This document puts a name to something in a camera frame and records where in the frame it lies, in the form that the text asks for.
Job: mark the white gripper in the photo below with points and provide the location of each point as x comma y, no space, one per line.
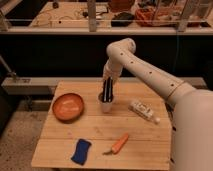
112,73

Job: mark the white ceramic cup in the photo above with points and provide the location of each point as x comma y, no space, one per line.
105,106

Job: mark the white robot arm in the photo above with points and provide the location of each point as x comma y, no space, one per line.
192,122

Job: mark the blue eraser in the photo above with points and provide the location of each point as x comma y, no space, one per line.
81,151

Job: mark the orange bowl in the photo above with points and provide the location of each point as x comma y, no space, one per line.
68,106

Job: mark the orange carrot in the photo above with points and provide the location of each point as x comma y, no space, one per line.
117,146

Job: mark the black object on bench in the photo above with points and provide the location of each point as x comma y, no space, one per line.
122,19

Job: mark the red tool box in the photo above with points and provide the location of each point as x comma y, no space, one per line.
151,18

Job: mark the wooden workbench in background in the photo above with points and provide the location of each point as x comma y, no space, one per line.
72,18

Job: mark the grey metal post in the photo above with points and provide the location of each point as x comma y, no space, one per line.
91,5

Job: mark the grey metal rail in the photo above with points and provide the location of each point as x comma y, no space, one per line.
47,85

